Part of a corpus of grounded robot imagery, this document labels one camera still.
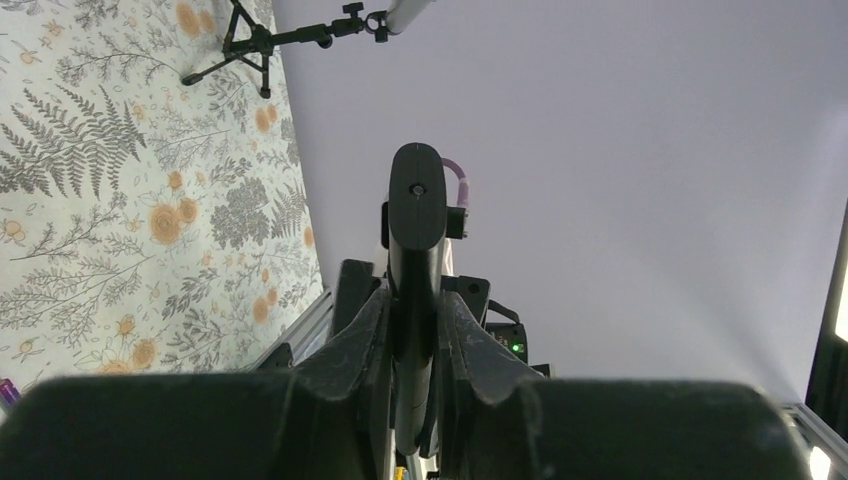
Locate black remote control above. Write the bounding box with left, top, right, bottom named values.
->
left=387, top=143, right=447, bottom=456

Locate floral patterned table mat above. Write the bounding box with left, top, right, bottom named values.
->
left=1, top=1, right=324, bottom=392

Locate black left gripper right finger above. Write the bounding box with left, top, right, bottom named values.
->
left=440, top=378, right=810, bottom=479

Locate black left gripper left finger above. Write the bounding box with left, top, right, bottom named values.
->
left=1, top=374, right=389, bottom=479

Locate black microphone tripod stand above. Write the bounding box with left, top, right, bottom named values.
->
left=181, top=0, right=390, bottom=99

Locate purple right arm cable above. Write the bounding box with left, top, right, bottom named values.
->
left=440, top=157, right=470, bottom=210

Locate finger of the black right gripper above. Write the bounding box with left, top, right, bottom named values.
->
left=437, top=292, right=538, bottom=479
left=294, top=287, right=392, bottom=479

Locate purple battery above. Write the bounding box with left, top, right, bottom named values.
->
left=0, top=378, right=21, bottom=412

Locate grey microphone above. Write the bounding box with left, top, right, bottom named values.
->
left=385, top=0, right=433, bottom=35

